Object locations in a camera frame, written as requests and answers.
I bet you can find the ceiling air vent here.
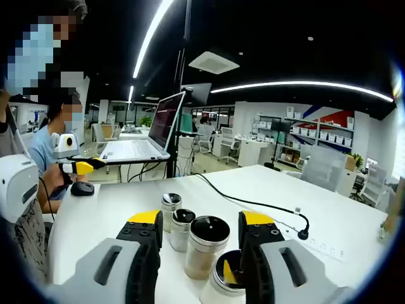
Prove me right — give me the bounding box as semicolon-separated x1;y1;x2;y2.
189;50;240;75

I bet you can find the person's left hand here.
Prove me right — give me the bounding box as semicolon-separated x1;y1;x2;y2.
47;164;88;196

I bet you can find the white power strip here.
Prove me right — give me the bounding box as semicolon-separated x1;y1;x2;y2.
271;218;349;263

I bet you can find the small brown-filled seasoning bottle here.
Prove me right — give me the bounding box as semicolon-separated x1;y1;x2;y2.
161;192;183;234

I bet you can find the white chest device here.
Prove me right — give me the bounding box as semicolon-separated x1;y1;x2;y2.
0;154;39;224

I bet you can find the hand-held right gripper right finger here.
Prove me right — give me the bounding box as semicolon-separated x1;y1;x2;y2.
237;210;355;304

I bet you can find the black power cable with plug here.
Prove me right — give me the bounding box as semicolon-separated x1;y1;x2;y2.
192;172;310;240

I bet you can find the straight ceiling light strip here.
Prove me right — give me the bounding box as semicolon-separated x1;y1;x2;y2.
210;81;395;103

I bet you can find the large brown-filled seasoning bottle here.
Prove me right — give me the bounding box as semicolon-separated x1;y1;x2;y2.
185;215;231;280

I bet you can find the small white-filled seasoning bottle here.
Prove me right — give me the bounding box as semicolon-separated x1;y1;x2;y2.
170;208;196;253

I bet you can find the person's patterned shirt torso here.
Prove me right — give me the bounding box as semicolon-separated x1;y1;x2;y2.
0;126;48;286

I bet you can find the white laptop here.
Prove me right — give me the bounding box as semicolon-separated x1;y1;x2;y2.
100;91;186;164

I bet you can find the storage shelf with white boxes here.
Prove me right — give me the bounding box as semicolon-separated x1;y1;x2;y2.
252;110;355;165

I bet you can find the black device cable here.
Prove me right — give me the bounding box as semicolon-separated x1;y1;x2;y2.
38;177;56;222

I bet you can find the black screen on stand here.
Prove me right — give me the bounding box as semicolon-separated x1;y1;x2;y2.
265;118;292;169

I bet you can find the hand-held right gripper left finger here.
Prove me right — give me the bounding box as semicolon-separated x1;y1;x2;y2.
47;208;164;304

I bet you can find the white office chair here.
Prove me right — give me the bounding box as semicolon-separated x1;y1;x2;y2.
360;164;389;206

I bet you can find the teal panel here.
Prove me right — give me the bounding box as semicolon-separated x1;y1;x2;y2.
182;113;194;134

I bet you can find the grey office chair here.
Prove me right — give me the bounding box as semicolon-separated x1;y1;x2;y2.
300;145;349;193

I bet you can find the long curved ceiling light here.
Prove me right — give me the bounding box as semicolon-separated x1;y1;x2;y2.
132;0;175;79

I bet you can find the black computer mouse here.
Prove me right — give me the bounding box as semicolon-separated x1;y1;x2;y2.
70;182;96;197

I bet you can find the black laptop stand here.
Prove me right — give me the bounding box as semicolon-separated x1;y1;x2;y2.
104;132;183;184

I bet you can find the dark monitor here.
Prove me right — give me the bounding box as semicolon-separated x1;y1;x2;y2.
182;82;212;105

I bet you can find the large white-filled seasoning bottle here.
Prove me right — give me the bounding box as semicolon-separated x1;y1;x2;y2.
199;249;254;304

